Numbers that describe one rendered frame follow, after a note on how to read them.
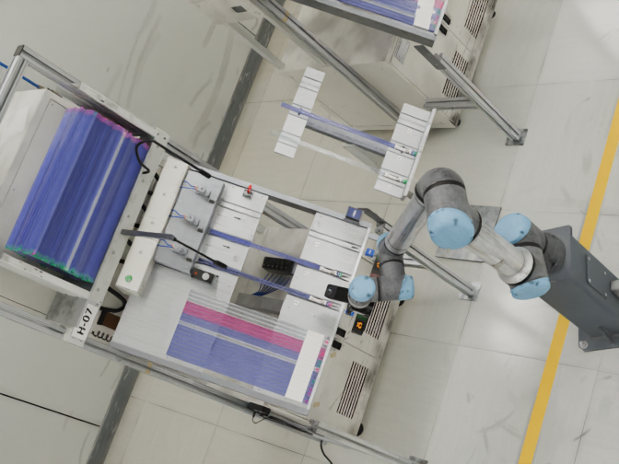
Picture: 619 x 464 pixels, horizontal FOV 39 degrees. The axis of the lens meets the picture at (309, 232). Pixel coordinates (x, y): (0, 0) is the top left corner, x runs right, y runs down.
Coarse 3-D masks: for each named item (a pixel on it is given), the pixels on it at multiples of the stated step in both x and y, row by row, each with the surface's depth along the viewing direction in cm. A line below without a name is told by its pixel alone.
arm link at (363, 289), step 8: (360, 280) 261; (368, 280) 261; (376, 280) 264; (352, 288) 261; (360, 288) 260; (368, 288) 260; (376, 288) 262; (352, 296) 264; (360, 296) 260; (368, 296) 261; (376, 296) 263; (360, 304) 268
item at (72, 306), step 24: (24, 72) 271; (0, 96) 266; (72, 96) 293; (96, 96) 281; (0, 120) 267; (0, 264) 274; (24, 264) 268; (264, 264) 346; (288, 264) 337; (408, 264) 347; (72, 288) 280; (480, 288) 359; (48, 312) 296; (72, 312) 287; (96, 312) 291; (72, 336) 285; (312, 432) 298
